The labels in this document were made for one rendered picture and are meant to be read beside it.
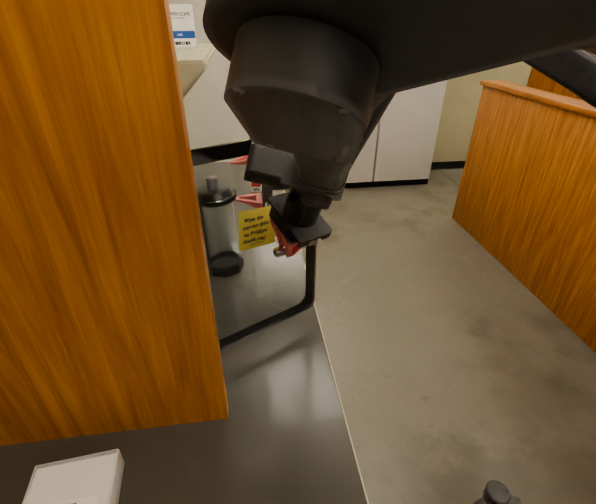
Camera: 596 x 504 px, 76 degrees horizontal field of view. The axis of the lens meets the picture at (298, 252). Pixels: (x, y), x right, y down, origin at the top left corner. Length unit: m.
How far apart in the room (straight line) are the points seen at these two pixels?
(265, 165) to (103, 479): 0.51
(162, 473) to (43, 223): 0.42
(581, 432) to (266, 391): 1.69
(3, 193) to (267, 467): 0.53
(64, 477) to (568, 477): 1.79
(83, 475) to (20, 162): 0.45
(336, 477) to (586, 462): 1.56
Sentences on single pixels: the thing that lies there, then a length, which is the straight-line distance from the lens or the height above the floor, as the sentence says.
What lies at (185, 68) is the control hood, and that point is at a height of 1.50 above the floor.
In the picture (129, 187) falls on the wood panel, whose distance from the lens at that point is 0.49.
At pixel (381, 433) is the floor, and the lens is 1.89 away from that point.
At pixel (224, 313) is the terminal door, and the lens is 0.75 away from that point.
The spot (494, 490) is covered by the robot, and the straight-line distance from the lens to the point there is 1.50.
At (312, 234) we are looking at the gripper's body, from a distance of 0.60.
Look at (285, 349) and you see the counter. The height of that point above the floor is 0.94.
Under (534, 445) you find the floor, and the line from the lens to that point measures 2.08.
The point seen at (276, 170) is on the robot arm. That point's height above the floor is 1.38.
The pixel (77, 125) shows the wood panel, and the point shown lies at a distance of 0.48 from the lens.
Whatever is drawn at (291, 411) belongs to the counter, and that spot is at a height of 0.94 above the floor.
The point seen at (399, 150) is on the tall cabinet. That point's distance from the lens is 4.10.
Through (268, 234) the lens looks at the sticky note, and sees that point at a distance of 0.70.
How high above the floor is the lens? 1.56
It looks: 32 degrees down
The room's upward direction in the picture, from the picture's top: straight up
